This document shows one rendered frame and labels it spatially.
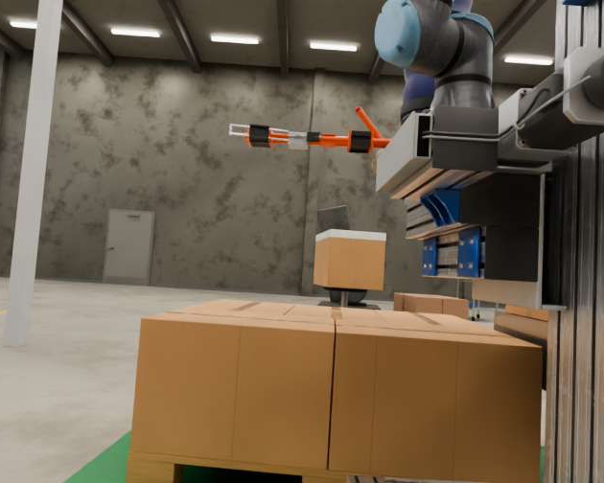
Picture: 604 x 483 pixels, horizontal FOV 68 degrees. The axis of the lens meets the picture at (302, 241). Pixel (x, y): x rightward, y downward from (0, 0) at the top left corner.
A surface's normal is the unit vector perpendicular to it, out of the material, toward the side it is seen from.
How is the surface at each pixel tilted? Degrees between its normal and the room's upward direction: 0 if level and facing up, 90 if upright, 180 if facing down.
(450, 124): 90
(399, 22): 97
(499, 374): 90
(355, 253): 90
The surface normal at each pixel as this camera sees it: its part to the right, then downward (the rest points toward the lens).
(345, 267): 0.14, -0.06
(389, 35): -0.91, 0.04
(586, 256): -1.00, -0.07
